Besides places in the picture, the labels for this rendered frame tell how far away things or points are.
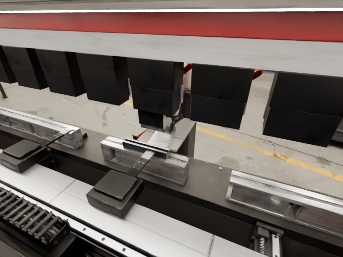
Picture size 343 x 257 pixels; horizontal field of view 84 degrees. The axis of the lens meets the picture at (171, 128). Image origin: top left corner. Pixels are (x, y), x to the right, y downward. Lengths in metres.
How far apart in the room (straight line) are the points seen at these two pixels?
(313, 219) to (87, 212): 0.66
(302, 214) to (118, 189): 0.56
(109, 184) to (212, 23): 0.49
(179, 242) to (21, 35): 0.86
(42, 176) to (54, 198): 0.13
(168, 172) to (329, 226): 0.53
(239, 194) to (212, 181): 0.13
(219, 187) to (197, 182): 0.08
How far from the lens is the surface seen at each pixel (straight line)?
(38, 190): 0.73
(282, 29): 0.48
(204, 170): 0.84
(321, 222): 0.78
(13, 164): 0.83
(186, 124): 0.90
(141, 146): 0.76
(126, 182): 0.58
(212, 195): 0.75
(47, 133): 1.15
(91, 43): 0.68
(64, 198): 0.67
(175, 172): 0.73
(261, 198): 0.72
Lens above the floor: 1.45
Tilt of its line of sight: 31 degrees down
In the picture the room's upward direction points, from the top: straight up
